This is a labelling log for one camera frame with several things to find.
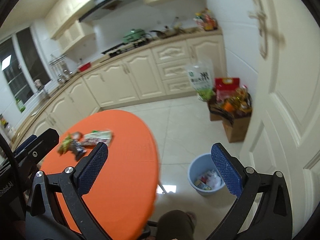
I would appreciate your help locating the green electric cooker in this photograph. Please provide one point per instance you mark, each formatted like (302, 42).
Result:
(133, 35)

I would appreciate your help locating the green dish soap bottle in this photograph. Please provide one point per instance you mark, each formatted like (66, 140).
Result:
(20, 105)

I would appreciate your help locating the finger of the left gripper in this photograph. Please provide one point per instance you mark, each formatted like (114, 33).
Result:
(39, 148)
(24, 144)

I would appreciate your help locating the white door handle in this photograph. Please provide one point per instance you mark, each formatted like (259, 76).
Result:
(260, 15)

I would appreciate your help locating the window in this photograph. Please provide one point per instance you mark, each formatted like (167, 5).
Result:
(13, 70)

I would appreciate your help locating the cardboard box with goods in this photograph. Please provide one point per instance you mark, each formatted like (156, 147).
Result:
(234, 109)

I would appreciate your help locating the gas stove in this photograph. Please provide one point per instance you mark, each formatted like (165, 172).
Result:
(125, 47)

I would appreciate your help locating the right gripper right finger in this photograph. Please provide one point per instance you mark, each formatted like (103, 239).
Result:
(262, 209)

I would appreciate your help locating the green yellow snack bag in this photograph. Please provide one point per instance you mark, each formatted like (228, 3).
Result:
(66, 143)

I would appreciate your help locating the orange round table cloth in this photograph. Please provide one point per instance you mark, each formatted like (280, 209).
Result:
(123, 195)

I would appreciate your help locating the white rice bag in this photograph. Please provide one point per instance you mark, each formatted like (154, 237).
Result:
(200, 75)

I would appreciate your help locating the blue trash bin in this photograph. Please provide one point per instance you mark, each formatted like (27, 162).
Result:
(203, 175)

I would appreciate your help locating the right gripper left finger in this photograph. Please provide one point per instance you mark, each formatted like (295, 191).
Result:
(56, 209)

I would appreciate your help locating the condiment bottles group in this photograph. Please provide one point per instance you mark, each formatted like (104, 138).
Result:
(205, 20)

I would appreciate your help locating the lower cabinets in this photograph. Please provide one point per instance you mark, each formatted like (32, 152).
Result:
(150, 73)

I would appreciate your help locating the red bowl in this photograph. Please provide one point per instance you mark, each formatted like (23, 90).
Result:
(84, 67)

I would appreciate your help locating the hanging utensil rack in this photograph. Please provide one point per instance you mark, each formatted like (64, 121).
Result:
(60, 68)

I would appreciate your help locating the black snack wrapper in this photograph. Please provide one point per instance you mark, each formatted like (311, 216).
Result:
(77, 149)

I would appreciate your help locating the large white red bag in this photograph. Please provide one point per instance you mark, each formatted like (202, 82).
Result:
(93, 138)

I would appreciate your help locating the kitchen faucet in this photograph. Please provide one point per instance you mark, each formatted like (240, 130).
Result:
(41, 90)

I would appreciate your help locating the steel wok pan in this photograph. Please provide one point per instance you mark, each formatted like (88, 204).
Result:
(174, 30)

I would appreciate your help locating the red gift bag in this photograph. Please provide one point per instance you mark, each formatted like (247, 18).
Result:
(225, 87)

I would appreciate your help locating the range hood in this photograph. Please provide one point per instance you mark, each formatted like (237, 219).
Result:
(103, 8)

